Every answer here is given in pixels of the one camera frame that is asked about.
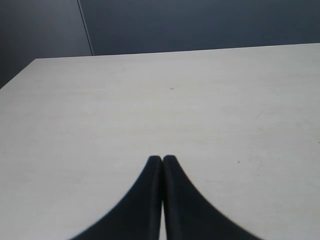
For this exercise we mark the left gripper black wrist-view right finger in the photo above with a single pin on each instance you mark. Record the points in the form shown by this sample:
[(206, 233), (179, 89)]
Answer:
[(188, 215)]

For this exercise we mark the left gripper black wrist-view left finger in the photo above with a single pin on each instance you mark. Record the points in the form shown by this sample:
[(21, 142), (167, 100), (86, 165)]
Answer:
[(137, 216)]

